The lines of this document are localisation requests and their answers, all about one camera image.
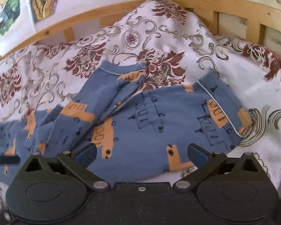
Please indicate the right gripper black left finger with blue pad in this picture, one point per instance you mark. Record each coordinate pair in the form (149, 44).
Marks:
(76, 163)

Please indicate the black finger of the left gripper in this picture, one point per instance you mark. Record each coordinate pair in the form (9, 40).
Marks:
(9, 160)

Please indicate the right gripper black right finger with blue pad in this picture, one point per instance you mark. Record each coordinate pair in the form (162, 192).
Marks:
(207, 164)

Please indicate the blue patterned pyjama pants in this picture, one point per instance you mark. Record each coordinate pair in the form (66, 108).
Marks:
(138, 135)

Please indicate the white floral bed sheet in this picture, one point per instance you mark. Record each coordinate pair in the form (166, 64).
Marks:
(177, 48)

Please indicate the wooden bed frame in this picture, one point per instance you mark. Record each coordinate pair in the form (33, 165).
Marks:
(70, 13)

